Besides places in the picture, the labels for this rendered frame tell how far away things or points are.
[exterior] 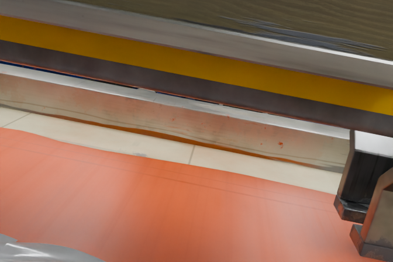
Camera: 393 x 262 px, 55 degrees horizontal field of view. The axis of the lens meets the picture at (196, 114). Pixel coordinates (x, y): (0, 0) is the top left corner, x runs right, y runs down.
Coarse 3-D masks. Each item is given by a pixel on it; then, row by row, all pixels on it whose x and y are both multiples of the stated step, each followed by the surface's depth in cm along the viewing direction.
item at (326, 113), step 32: (32, 64) 18; (64, 64) 18; (96, 64) 18; (128, 64) 17; (192, 96) 18; (224, 96) 17; (256, 96) 17; (288, 96) 17; (352, 128) 17; (384, 128) 17
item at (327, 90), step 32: (0, 32) 18; (32, 32) 18; (64, 32) 17; (160, 64) 17; (192, 64) 17; (224, 64) 17; (256, 64) 17; (320, 96) 17; (352, 96) 17; (384, 96) 17
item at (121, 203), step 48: (96, 192) 25; (144, 192) 26; (192, 192) 27; (240, 192) 28; (288, 192) 30; (48, 240) 19; (96, 240) 20; (144, 240) 21; (192, 240) 22; (240, 240) 22; (288, 240) 23; (336, 240) 24
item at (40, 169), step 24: (0, 144) 29; (24, 144) 30; (48, 144) 31; (72, 144) 32; (0, 168) 26; (24, 168) 26; (48, 168) 27; (72, 168) 27; (0, 192) 23; (24, 192) 23; (48, 192) 24; (0, 216) 21; (24, 216) 21
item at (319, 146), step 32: (0, 64) 40; (0, 96) 37; (32, 96) 37; (64, 96) 36; (96, 96) 36; (128, 96) 36; (160, 96) 38; (128, 128) 37; (160, 128) 36; (192, 128) 36; (224, 128) 36; (256, 128) 35; (288, 128) 35; (320, 128) 37; (288, 160) 36; (320, 160) 36
